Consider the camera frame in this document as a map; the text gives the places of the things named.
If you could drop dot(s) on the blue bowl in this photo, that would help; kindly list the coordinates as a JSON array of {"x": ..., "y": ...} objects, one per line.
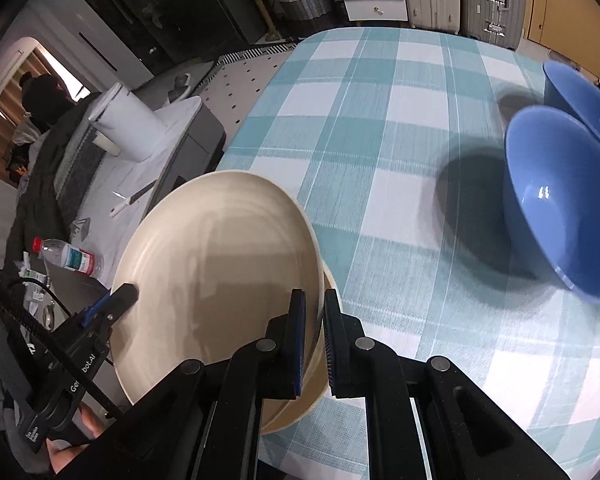
[
  {"x": 570, "y": 90},
  {"x": 555, "y": 210}
]

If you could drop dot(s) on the dark blanket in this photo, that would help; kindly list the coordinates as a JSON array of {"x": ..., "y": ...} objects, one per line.
[{"x": 45, "y": 175}]

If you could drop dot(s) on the cream plate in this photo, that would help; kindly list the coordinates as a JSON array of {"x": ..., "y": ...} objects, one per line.
[
  {"x": 292, "y": 415},
  {"x": 220, "y": 260}
]

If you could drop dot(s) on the yellow wooden door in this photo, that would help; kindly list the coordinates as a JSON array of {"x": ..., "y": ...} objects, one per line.
[{"x": 570, "y": 20}]

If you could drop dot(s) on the person's left hand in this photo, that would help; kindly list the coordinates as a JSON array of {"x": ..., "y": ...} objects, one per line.
[{"x": 90, "y": 425}]

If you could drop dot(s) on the grey suitcase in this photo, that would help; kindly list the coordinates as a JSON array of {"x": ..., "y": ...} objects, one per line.
[{"x": 480, "y": 10}]

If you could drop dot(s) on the small cream cup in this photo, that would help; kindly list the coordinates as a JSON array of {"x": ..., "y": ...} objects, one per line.
[{"x": 105, "y": 145}]

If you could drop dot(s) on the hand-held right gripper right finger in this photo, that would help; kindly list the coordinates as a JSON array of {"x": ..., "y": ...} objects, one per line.
[{"x": 330, "y": 360}]

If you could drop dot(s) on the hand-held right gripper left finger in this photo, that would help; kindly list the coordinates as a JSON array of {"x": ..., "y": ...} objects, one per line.
[{"x": 300, "y": 340}]

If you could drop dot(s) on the brown curtain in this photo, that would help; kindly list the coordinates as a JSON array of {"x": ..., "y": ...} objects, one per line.
[{"x": 5, "y": 110}]

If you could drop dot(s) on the clear water bottle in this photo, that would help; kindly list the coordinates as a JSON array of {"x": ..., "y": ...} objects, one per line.
[{"x": 72, "y": 259}]

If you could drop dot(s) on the white cylindrical bin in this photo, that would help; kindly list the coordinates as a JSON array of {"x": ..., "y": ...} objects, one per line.
[{"x": 130, "y": 127}]

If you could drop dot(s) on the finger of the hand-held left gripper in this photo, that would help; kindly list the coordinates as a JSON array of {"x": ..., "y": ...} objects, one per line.
[{"x": 115, "y": 300}]

